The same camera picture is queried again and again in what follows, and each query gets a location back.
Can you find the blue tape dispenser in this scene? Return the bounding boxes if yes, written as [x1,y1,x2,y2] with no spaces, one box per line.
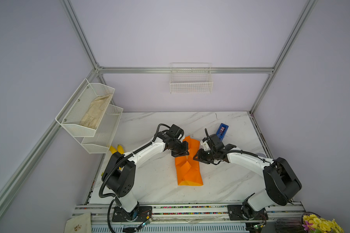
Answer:
[216,123,229,141]

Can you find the yellow banana left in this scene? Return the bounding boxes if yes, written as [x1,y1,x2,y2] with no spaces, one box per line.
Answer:
[109,146,117,154]

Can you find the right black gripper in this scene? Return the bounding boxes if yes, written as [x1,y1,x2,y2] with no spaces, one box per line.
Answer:
[192,149,216,163]

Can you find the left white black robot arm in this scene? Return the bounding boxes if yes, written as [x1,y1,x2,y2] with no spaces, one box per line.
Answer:
[98,123,189,213]

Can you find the yellow flower bouquet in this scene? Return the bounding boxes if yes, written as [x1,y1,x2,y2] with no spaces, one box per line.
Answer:
[302,214,345,233]

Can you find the yellow banana right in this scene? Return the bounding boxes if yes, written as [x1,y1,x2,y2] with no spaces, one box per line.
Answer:
[117,145,124,154]

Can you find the white wire basket on wall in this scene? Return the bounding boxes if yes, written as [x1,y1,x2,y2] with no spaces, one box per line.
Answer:
[170,63,214,94]

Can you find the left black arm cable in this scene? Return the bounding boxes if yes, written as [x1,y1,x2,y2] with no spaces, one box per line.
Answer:
[98,123,172,233]

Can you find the lower white wire shelf basket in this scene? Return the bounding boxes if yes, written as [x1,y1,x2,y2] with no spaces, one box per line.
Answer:
[80,104,123,154]

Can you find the upper white wire shelf basket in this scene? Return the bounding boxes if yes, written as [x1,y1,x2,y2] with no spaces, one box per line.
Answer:
[55,79,115,137]

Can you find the yellow banana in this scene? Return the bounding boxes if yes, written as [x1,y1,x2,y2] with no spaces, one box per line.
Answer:
[117,145,124,154]
[109,146,117,154]

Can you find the beige cloth in basket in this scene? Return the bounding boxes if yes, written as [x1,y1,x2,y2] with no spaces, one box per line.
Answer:
[79,94,113,130]

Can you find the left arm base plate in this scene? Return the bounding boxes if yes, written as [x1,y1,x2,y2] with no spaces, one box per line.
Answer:
[111,206,153,222]

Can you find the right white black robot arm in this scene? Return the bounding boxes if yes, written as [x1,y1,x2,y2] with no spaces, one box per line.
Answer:
[193,135,302,220]

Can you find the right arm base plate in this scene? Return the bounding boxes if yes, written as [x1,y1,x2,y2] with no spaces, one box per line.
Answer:
[227,205,268,220]

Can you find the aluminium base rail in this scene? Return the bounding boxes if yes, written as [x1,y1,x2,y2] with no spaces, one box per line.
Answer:
[72,202,305,233]

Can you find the beige cloth bag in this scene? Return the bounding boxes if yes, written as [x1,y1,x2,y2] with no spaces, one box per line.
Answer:
[64,213,92,233]

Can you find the white wire shelf basket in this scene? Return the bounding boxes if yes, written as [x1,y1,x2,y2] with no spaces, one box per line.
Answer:
[55,79,115,137]
[80,104,123,154]

